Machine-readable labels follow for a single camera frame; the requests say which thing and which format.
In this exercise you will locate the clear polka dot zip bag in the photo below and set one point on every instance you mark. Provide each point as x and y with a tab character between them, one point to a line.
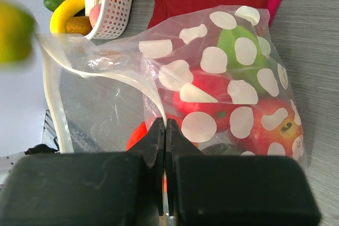
107	90

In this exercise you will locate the white perforated fruit basket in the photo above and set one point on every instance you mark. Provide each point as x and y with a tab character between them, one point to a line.
112	19

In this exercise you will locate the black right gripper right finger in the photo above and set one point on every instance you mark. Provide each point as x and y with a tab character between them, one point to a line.
234	190

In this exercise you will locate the yellow green mango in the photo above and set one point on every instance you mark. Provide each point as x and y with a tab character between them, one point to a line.
17	31

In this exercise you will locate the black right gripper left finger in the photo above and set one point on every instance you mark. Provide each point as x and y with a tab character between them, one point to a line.
103	188

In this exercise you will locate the pink peach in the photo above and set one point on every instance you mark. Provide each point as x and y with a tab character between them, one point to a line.
94	14

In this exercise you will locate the small yellow banana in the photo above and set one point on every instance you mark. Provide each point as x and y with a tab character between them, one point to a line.
66	10

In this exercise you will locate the red apple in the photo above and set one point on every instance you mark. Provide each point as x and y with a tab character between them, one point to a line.
276	130

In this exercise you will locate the green lime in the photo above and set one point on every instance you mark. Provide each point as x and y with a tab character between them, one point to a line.
244	57

